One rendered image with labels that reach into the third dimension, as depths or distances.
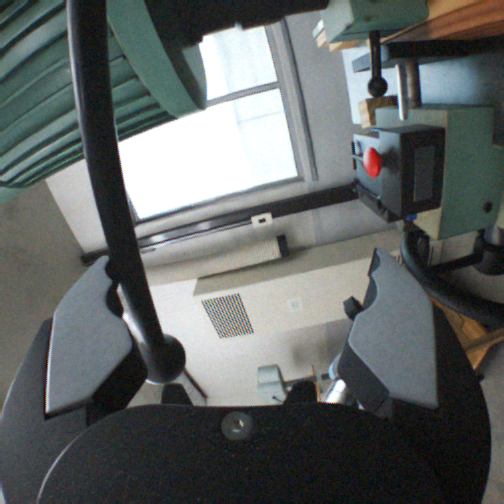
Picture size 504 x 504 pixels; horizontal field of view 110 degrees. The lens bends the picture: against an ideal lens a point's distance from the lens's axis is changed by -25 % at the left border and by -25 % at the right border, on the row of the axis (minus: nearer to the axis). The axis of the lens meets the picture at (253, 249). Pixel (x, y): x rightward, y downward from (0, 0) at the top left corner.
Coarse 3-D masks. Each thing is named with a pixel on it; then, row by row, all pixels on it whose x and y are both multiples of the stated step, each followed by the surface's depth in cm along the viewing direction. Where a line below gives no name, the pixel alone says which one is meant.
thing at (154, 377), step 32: (96, 0) 5; (96, 32) 6; (96, 64) 6; (96, 96) 7; (96, 128) 7; (96, 160) 8; (96, 192) 8; (128, 224) 10; (128, 256) 10; (128, 288) 11; (160, 352) 14; (160, 384) 14
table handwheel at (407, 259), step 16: (416, 240) 35; (480, 240) 28; (496, 240) 25; (416, 256) 31; (464, 256) 28; (480, 256) 27; (496, 256) 25; (416, 272) 29; (432, 272) 27; (448, 272) 29; (480, 272) 28; (496, 272) 26; (432, 288) 26; (448, 288) 24; (448, 304) 24; (464, 304) 22; (480, 304) 21; (496, 304) 20; (480, 320) 21; (496, 320) 20
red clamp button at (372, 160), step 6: (366, 150) 21; (372, 150) 20; (366, 156) 21; (372, 156) 20; (378, 156) 20; (366, 162) 22; (372, 162) 21; (378, 162) 20; (366, 168) 22; (372, 168) 21; (378, 168) 20; (372, 174) 21; (378, 174) 21
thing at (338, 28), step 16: (336, 0) 14; (352, 0) 12; (368, 0) 12; (384, 0) 12; (400, 0) 12; (416, 0) 12; (336, 16) 15; (352, 16) 13; (368, 16) 13; (384, 16) 13; (400, 16) 13; (416, 16) 12; (336, 32) 16; (352, 32) 16; (368, 32) 16; (384, 32) 16
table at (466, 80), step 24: (360, 48) 34; (480, 48) 14; (360, 72) 37; (384, 72) 30; (432, 72) 21; (456, 72) 18; (480, 72) 15; (360, 96) 41; (432, 96) 23; (456, 96) 19; (480, 96) 16; (360, 120) 44
